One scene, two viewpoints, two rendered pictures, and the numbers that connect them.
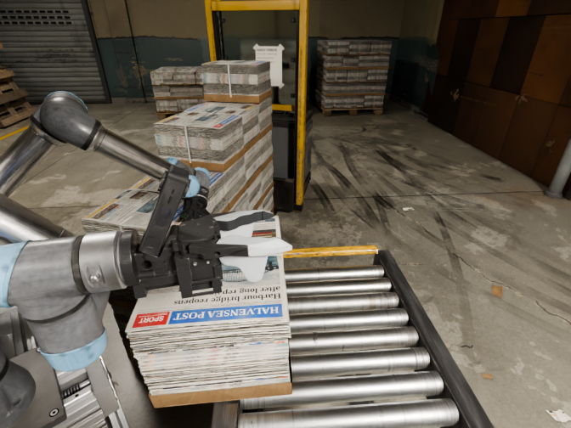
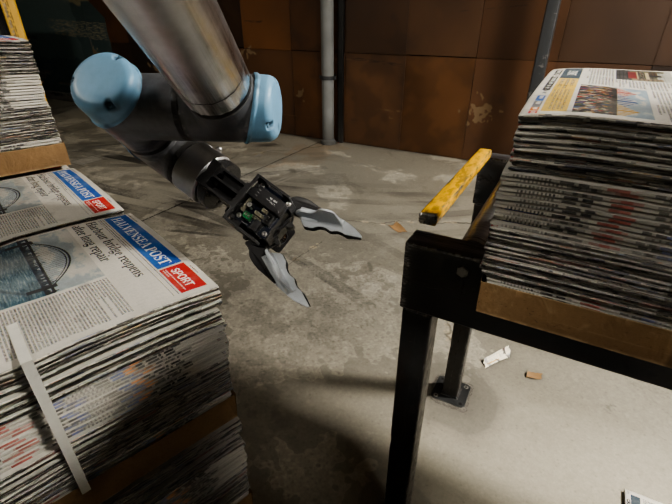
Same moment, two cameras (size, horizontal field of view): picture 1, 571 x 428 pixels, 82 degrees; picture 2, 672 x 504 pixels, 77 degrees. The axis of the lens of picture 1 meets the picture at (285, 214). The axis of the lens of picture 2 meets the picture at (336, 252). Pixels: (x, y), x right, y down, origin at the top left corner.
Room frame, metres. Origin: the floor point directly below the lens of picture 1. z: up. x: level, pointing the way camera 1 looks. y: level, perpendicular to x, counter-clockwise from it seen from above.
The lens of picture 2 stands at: (0.69, 0.71, 1.10)
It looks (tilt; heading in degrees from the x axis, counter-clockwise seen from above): 29 degrees down; 303
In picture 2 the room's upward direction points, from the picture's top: straight up
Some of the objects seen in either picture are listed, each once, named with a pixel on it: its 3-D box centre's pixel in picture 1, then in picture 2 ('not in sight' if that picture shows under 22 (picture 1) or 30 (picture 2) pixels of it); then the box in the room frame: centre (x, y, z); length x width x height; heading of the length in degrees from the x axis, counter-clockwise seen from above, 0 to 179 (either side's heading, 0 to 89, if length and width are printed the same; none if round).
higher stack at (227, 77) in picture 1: (243, 157); not in sight; (2.34, 0.31, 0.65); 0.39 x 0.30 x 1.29; 76
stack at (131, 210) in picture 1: (202, 235); (36, 363); (1.63, 0.49, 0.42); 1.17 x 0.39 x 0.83; 166
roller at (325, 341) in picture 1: (330, 341); not in sight; (0.58, -0.11, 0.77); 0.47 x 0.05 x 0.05; 94
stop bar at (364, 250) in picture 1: (314, 251); (461, 179); (0.92, -0.10, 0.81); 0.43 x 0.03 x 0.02; 94
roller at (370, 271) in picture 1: (314, 275); (499, 205); (0.84, -0.10, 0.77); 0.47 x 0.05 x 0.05; 94
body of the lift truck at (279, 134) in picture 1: (273, 154); not in sight; (3.12, 0.12, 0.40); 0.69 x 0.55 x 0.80; 76
